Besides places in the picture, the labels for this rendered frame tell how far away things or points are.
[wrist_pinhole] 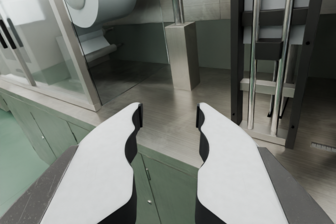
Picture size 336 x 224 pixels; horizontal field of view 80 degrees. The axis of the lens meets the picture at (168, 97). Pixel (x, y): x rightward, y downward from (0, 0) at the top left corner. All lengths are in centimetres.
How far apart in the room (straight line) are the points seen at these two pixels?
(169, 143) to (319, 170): 37
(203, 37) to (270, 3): 60
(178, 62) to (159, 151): 40
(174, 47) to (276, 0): 44
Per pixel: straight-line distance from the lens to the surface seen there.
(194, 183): 65
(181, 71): 86
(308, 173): 57
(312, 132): 69
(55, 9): 80
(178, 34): 81
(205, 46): 108
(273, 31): 52
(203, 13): 104
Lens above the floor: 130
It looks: 28 degrees down
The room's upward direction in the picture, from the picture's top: 10 degrees counter-clockwise
